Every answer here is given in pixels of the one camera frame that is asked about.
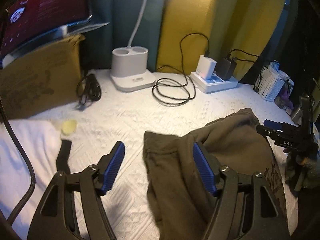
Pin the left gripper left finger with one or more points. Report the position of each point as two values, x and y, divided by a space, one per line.
55 216

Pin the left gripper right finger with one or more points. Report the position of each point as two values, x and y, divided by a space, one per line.
245 206

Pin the steel thermos tumbler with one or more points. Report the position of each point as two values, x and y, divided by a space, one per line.
300 109

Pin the purple plush toy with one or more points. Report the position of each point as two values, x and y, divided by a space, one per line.
282 99

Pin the white plastic basket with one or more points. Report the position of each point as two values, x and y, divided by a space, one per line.
268 84

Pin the white folded cloth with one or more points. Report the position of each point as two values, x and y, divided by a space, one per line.
41 142

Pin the small yellow round object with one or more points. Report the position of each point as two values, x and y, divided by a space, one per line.
68 127

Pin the white power strip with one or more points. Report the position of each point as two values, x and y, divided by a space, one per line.
214 84

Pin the black charger adapter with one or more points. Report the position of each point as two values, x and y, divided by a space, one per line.
225 68

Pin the white charger adapter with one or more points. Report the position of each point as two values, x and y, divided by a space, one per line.
205 67

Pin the yellow curtain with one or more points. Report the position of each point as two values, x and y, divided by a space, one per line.
225 22

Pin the brown cardboard box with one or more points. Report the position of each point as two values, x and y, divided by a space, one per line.
43 79

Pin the white desk lamp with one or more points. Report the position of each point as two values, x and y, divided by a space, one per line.
158 36

